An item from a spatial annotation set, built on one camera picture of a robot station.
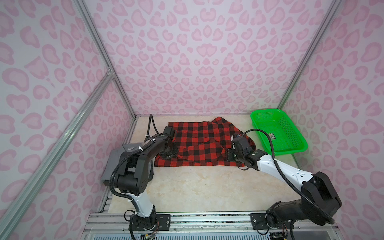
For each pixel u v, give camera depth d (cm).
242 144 67
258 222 73
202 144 102
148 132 78
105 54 84
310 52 84
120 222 75
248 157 63
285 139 104
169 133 77
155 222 72
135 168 48
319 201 42
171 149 80
